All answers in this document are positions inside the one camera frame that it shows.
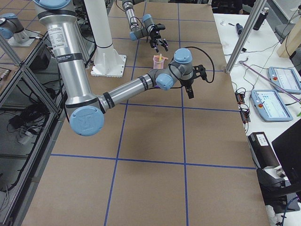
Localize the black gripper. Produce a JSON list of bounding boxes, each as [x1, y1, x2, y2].
[[149, 29, 168, 53], [180, 77, 194, 99]]

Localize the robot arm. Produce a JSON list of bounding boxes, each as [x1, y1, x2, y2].
[[122, 0, 169, 53], [35, 0, 195, 136]]

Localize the pink mesh pen holder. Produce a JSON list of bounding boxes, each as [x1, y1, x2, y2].
[[153, 55, 165, 69]]

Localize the purple stick tool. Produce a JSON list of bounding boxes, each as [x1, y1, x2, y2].
[[237, 58, 301, 102]]

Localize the near teach pendant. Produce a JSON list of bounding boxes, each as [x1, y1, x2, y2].
[[251, 89, 293, 122]]

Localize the teach pendant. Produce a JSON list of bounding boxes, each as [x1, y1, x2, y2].
[[268, 67, 301, 94], [251, 89, 293, 122]]

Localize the black water bottle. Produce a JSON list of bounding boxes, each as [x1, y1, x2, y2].
[[253, 7, 269, 31]]

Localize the far teach pendant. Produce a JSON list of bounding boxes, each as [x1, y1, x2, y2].
[[268, 67, 301, 94]]

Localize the black box with label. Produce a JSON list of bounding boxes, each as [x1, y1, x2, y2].
[[248, 132, 280, 170]]

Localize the black monitor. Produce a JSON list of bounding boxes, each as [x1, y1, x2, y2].
[[272, 120, 301, 184]]

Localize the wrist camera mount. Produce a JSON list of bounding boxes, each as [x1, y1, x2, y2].
[[192, 65, 208, 81], [153, 24, 166, 32]]

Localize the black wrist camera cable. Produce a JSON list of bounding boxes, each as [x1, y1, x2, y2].
[[169, 46, 215, 90]]

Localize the white pedestal column base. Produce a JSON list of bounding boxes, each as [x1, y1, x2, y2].
[[84, 0, 127, 78]]

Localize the aluminium frame post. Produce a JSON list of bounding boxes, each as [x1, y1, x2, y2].
[[225, 0, 267, 74]]

